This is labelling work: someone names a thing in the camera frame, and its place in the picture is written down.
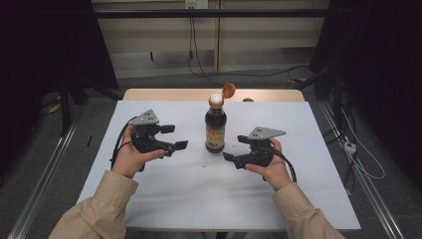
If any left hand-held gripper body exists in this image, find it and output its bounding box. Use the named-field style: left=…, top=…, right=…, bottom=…
left=127, top=109, right=177, bottom=157

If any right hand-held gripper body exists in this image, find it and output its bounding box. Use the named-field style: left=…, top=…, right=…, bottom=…
left=232, top=126, right=287, bottom=170

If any dark sauce bottle orange cap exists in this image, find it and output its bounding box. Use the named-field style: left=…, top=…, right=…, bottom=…
left=204, top=83, right=237, bottom=154

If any person's right hand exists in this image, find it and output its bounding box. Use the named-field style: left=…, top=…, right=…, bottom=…
left=244, top=137, right=293, bottom=192

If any person's left hand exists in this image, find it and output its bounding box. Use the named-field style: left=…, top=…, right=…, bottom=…
left=110, top=133, right=166, bottom=179

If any wooden table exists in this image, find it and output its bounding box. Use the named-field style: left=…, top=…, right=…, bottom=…
left=122, top=88, right=306, bottom=103

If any white table board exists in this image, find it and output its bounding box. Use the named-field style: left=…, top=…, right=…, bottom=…
left=77, top=100, right=361, bottom=232

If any black metal stand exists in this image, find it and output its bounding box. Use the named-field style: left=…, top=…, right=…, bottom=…
left=57, top=64, right=73, bottom=137

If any white power strip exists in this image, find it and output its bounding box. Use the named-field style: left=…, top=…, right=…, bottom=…
left=343, top=140, right=357, bottom=155

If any black horizontal bar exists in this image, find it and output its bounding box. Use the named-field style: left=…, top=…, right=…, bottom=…
left=94, top=8, right=332, bottom=19

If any black curtain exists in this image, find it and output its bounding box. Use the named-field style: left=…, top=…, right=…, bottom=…
left=309, top=0, right=422, bottom=192
left=0, top=0, right=119, bottom=187

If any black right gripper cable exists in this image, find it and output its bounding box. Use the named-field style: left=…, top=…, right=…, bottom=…
left=262, top=145, right=299, bottom=184

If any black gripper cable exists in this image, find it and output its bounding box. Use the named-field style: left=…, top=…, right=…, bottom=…
left=262, top=145, right=299, bottom=184
left=109, top=116, right=137, bottom=171

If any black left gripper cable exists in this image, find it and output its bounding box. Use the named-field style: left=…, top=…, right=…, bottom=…
left=109, top=116, right=137, bottom=171

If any black hanging wall cable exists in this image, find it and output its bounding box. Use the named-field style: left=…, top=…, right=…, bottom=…
left=187, top=16, right=310, bottom=90

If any white floor cable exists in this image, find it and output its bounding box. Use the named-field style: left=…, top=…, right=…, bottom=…
left=340, top=109, right=386, bottom=180

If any metal floor rail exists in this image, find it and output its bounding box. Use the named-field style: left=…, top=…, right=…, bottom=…
left=317, top=100, right=406, bottom=239
left=6, top=121, right=80, bottom=239

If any white wall outlet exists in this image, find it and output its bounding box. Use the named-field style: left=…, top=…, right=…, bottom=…
left=184, top=0, right=209, bottom=10

